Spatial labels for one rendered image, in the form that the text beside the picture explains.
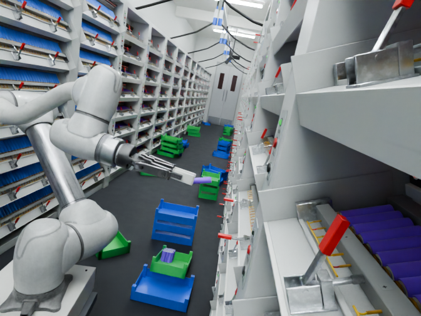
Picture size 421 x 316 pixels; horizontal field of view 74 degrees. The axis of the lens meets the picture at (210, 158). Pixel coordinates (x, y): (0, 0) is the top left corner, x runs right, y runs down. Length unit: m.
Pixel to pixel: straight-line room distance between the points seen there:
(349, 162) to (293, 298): 0.23
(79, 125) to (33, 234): 0.40
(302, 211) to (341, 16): 0.27
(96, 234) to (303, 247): 0.94
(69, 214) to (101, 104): 0.51
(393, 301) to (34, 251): 0.99
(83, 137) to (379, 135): 0.79
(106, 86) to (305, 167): 0.64
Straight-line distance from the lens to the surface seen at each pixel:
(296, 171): 0.43
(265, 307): 0.53
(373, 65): 0.24
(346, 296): 0.31
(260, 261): 0.49
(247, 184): 1.16
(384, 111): 0.18
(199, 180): 0.84
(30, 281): 1.14
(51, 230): 1.09
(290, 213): 0.45
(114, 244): 2.07
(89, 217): 1.21
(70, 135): 0.89
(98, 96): 0.89
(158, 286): 1.76
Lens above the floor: 1.11
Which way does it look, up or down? 13 degrees down
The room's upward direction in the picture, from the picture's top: 11 degrees clockwise
